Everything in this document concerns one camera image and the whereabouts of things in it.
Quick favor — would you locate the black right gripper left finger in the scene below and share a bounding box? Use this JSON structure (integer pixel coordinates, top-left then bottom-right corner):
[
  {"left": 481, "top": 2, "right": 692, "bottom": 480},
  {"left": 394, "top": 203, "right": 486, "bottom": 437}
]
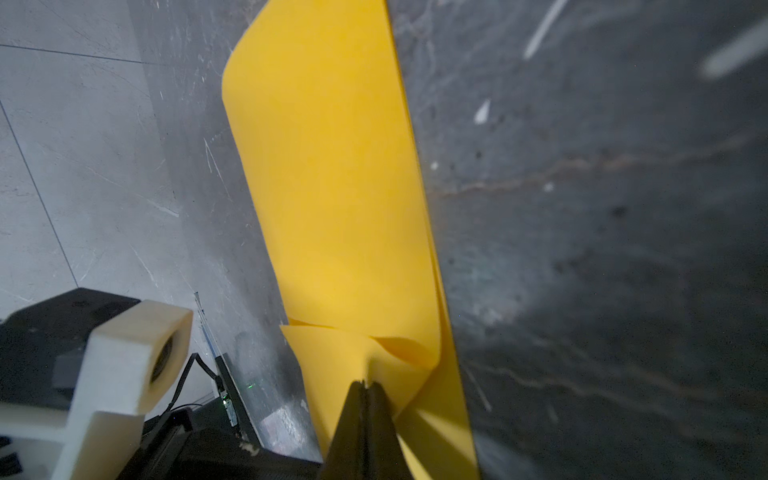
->
[{"left": 317, "top": 381, "right": 368, "bottom": 479}]

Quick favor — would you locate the yellow square paper sheet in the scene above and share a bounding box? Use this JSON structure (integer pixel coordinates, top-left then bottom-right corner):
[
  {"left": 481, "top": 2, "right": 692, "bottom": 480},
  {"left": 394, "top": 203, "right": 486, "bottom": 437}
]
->
[{"left": 222, "top": 1, "right": 479, "bottom": 479}]

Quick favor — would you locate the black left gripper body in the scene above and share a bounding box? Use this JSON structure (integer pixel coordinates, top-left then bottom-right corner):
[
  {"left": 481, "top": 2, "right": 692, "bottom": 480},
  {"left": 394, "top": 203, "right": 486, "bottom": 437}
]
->
[{"left": 118, "top": 408, "right": 321, "bottom": 479}]

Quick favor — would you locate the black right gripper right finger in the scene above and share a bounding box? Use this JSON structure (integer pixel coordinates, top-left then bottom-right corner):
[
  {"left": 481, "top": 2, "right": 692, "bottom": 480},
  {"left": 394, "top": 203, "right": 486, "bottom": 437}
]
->
[{"left": 365, "top": 383, "right": 414, "bottom": 480}]

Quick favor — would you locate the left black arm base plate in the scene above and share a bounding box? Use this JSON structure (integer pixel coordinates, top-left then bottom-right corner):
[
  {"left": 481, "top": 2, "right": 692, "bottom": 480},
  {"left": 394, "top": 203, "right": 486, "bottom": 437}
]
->
[{"left": 193, "top": 291, "right": 264, "bottom": 447}]

